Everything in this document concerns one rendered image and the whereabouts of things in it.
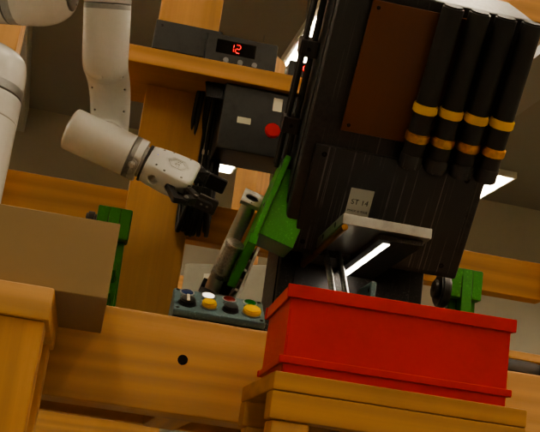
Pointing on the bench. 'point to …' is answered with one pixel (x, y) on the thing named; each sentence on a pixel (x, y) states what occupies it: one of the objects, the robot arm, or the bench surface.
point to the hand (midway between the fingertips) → (216, 195)
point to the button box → (216, 311)
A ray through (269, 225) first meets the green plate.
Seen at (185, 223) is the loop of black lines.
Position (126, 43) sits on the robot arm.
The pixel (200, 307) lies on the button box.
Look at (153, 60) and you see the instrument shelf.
